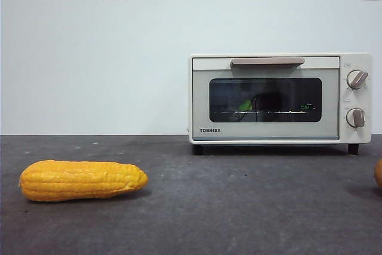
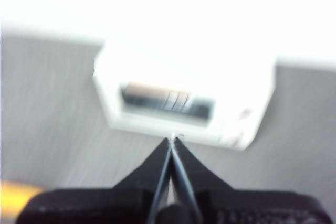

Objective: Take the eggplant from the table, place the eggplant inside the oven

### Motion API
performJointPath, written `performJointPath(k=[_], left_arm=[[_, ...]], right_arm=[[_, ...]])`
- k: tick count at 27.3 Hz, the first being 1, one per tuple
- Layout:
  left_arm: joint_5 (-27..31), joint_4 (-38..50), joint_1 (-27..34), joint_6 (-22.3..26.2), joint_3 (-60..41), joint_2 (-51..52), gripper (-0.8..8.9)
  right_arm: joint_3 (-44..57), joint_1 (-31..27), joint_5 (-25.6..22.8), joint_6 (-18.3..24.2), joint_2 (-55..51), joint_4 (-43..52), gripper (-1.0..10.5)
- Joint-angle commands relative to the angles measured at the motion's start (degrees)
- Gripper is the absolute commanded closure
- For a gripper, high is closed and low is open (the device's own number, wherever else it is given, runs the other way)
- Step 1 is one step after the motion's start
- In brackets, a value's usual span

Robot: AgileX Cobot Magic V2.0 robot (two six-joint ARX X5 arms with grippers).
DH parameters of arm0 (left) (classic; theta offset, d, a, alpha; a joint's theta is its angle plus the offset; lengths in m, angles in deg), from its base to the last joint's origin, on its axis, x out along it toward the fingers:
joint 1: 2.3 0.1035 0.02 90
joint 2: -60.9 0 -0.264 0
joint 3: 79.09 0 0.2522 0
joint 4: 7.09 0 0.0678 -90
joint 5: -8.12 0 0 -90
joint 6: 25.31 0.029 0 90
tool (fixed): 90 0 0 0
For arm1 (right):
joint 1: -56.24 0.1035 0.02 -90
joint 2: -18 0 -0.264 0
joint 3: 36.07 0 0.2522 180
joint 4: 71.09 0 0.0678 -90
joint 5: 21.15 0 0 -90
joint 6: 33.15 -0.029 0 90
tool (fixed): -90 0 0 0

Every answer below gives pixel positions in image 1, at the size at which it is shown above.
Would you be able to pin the purple eggplant with green stem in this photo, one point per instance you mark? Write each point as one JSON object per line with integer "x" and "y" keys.
{"x": 245, "y": 105}

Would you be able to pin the beige oven knob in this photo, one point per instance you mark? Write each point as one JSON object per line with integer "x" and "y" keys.
{"x": 357, "y": 80}
{"x": 355, "y": 117}

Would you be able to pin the oven door with glass window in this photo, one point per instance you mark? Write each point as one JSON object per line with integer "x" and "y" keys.
{"x": 203, "y": 99}

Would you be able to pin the yellow corn cob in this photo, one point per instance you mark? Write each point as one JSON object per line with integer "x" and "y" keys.
{"x": 77, "y": 181}

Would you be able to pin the orange round fruit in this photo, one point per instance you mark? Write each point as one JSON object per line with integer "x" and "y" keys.
{"x": 379, "y": 174}

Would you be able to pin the white Toshiba toaster oven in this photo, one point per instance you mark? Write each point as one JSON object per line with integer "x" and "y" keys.
{"x": 354, "y": 135}

